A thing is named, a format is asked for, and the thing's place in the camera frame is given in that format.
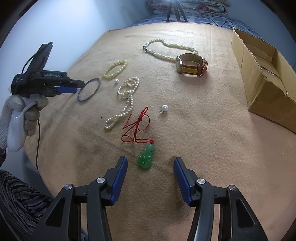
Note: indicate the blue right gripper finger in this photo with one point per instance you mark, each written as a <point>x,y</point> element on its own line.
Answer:
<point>63,89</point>

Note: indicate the right gripper black blue own finger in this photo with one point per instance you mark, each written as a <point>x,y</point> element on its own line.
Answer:
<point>237,221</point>
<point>62,219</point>

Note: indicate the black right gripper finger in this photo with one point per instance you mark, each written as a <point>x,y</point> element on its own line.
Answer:
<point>76,83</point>

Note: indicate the white pearl earring stud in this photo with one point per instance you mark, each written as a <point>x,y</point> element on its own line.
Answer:
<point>164,109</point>

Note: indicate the brown leather wrist watch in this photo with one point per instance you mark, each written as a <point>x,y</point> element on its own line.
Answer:
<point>191,64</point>

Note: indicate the brown cardboard box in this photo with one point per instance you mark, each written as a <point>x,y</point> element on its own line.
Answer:
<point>269,80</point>

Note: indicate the striped dark sleeve forearm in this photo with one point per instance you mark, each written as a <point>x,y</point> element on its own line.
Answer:
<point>22,206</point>

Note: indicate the white gloved left hand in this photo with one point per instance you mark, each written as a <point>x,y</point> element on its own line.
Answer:
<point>19,118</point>

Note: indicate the black tripod stand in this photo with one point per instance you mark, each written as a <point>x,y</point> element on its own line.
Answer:
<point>176,6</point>

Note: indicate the folded floral quilts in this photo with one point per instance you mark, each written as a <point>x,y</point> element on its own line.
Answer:
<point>219,7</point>

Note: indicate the blue patterned bed sheet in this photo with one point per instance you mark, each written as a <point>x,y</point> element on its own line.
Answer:
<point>220,21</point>

